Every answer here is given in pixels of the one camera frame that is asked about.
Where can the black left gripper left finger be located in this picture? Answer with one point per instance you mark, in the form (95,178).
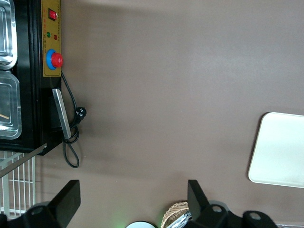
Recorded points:
(67,202)

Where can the metal food container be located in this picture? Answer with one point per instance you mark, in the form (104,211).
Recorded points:
(7,35)
(9,107)

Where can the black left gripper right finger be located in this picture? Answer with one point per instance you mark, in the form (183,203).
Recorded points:
(198,202)

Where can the red emergency stop button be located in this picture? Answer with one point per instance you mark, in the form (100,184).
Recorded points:
(56,59)

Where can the brown table cover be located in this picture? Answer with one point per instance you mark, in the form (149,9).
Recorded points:
(166,83)

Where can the beige plastic tray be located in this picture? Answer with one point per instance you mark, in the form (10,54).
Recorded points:
(280,149)

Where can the light wicker basket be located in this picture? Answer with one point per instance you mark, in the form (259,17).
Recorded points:
(174,211)

